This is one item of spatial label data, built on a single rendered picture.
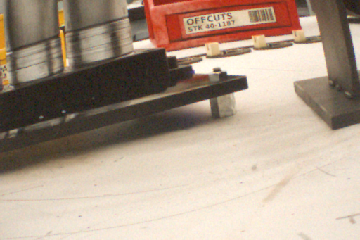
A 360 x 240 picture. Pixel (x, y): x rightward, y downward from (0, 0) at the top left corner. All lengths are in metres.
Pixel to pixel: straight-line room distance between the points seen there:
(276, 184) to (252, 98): 0.12
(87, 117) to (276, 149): 0.06
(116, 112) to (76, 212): 0.07
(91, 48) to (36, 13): 0.03
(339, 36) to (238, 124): 0.04
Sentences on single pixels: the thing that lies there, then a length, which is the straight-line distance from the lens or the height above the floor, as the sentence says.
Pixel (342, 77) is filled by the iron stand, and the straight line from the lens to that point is 0.23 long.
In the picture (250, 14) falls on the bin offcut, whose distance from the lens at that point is 0.51.
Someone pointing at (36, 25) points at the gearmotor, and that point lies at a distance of 0.26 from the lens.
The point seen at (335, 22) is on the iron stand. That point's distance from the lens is 0.22.
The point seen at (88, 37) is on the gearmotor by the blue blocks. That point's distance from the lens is 0.27.
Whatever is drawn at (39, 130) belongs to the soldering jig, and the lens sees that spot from 0.22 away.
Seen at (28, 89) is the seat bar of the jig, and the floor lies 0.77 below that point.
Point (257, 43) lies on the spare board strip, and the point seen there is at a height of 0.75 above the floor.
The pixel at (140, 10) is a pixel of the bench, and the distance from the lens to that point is 2.54.
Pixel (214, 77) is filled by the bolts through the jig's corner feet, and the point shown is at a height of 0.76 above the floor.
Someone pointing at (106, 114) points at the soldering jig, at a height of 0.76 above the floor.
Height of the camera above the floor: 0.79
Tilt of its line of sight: 8 degrees down
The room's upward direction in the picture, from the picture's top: 10 degrees counter-clockwise
